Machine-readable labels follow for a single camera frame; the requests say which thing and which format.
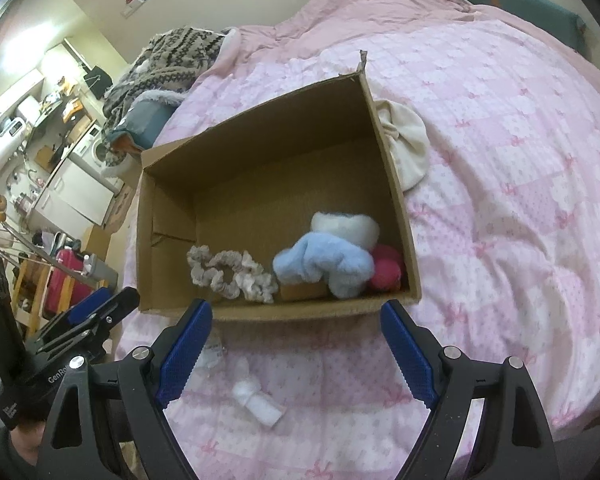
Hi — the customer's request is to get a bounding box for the beige scrunchie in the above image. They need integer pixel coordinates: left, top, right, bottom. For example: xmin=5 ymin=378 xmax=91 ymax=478
xmin=186 ymin=245 xmax=278 ymax=304

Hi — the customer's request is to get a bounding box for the light blue fluffy sock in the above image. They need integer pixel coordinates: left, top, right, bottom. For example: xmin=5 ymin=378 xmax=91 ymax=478
xmin=273 ymin=232 xmax=375 ymax=299

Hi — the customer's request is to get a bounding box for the brown doormat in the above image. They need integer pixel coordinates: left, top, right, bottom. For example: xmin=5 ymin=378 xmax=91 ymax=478
xmin=102 ymin=184 xmax=135 ymax=234

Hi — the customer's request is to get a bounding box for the cream beanie hat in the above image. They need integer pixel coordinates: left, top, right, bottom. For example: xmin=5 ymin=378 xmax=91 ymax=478
xmin=374 ymin=100 xmax=430 ymax=192

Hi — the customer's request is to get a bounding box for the teal headboard cushion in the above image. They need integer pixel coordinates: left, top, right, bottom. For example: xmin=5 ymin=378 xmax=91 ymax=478
xmin=467 ymin=0 xmax=588 ymax=56

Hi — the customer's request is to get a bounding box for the pink round puff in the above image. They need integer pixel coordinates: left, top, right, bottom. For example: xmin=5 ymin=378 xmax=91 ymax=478
xmin=368 ymin=244 xmax=405 ymax=292

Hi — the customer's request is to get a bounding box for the small white sock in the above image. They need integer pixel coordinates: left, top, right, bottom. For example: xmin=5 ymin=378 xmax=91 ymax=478
xmin=232 ymin=358 xmax=286 ymax=428

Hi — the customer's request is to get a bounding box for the wall switch with red item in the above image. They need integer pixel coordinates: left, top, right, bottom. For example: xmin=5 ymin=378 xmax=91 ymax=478
xmin=121 ymin=0 xmax=148 ymax=18

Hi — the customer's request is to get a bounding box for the white kitchen appliance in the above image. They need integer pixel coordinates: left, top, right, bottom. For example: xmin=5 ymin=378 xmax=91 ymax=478
xmin=0 ymin=117 xmax=27 ymax=172

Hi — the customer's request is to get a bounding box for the grey patterned knit blanket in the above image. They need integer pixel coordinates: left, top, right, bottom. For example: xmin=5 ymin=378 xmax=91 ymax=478
xmin=101 ymin=25 xmax=232 ymax=137

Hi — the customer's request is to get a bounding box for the open cardboard box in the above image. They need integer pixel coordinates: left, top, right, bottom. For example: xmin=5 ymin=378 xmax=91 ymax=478
xmin=135 ymin=70 xmax=422 ymax=322

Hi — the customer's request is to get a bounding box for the white washing machine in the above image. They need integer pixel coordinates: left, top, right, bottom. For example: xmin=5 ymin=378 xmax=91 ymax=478
xmin=69 ymin=122 xmax=123 ymax=195

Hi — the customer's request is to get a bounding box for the white blue fluffy sock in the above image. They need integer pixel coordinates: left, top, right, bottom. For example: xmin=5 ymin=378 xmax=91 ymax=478
xmin=311 ymin=212 xmax=380 ymax=252

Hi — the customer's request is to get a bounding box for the person's left hand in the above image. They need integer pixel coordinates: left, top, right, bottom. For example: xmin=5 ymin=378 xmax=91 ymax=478
xmin=9 ymin=422 xmax=46 ymax=466

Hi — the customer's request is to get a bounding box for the black hanging bag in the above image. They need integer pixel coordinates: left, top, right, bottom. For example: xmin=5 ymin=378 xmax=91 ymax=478
xmin=83 ymin=66 xmax=112 ymax=100

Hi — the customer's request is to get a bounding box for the teal fur-trimmed jacket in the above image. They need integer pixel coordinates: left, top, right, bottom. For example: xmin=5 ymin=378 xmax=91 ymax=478
xmin=104 ymin=90 xmax=186 ymax=154

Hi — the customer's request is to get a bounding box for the red suitcase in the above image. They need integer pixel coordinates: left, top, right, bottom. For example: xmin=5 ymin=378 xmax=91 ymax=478
xmin=43 ymin=248 xmax=94 ymax=318

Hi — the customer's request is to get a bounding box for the wooden chair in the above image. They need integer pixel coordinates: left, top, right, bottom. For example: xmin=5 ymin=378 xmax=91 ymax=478
xmin=0 ymin=209 xmax=106 ymax=331

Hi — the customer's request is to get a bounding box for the pink quilted bed cover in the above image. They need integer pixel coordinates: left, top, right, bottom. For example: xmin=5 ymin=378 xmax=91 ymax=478
xmin=114 ymin=0 xmax=600 ymax=480

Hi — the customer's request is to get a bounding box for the white kitchen cabinet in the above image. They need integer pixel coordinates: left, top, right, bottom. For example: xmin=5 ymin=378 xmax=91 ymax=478
xmin=27 ymin=158 xmax=114 ymax=238

